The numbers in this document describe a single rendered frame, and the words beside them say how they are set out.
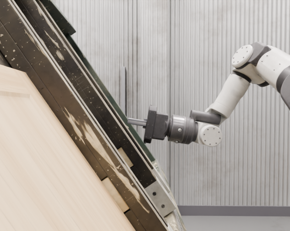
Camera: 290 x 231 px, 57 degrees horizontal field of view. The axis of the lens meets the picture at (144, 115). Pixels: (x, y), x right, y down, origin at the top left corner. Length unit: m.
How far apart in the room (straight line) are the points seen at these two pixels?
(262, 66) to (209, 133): 0.24
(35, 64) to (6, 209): 0.36
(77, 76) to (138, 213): 0.57
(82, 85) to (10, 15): 0.43
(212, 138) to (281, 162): 2.78
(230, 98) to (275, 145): 2.67
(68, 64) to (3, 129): 0.65
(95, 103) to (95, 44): 2.39
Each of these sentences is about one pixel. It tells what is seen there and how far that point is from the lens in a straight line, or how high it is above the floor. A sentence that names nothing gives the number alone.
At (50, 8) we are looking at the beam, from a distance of 1.65.
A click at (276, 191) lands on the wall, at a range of 3.64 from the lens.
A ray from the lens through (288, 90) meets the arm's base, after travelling 0.65.
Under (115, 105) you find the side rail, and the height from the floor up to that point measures 1.30.
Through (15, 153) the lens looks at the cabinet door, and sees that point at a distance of 0.35.
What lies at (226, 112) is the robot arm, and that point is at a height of 1.27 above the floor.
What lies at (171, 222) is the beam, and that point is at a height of 0.90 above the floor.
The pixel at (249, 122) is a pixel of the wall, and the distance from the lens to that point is 3.38.
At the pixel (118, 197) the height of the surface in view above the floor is 1.10.
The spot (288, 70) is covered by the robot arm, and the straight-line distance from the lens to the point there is 0.72.
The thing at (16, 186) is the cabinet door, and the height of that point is 1.21.
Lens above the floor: 1.29
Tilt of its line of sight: 2 degrees down
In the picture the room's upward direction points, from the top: straight up
